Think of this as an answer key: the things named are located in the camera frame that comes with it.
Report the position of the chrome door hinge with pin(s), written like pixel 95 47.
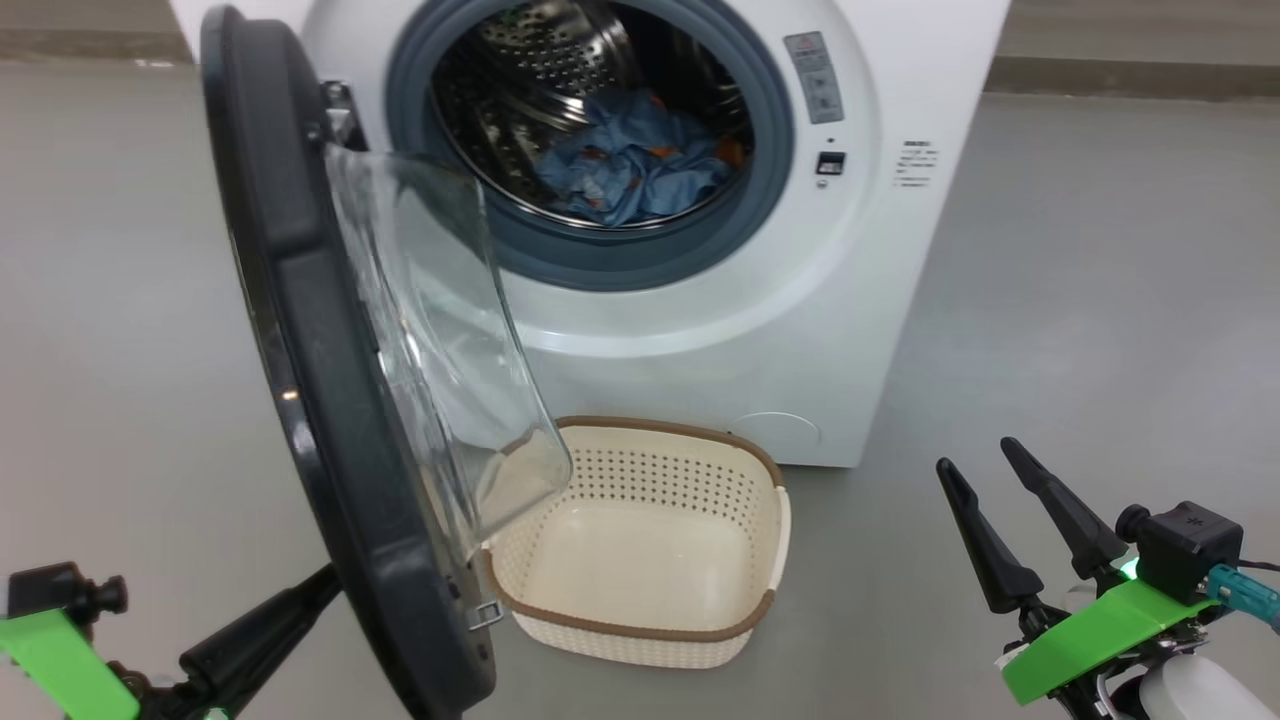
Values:
pixel 342 115

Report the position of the stainless steel perforated drum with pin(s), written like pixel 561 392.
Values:
pixel 520 80

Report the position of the cream perforated laundry basket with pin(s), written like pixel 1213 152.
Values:
pixel 650 560

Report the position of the blue bear print garment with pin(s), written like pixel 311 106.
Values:
pixel 620 190

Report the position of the white front-load washing machine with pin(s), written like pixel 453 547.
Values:
pixel 850 330

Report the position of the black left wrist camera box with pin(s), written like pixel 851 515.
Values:
pixel 55 590

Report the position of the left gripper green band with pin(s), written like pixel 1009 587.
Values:
pixel 60 660

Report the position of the dark round washing machine door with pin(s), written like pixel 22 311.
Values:
pixel 320 380

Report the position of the grey warning label sticker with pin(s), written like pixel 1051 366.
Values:
pixel 814 78

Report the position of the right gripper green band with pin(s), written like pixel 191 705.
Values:
pixel 1100 635

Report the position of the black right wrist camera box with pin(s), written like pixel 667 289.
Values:
pixel 1185 550

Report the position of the round white filter cover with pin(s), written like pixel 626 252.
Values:
pixel 785 435

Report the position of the grey rubber door gasket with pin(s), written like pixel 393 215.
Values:
pixel 640 255

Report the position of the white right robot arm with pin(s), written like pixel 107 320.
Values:
pixel 1190 695

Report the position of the black door lock socket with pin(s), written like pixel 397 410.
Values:
pixel 830 163

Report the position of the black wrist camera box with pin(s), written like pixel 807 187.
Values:
pixel 55 590
pixel 1185 550

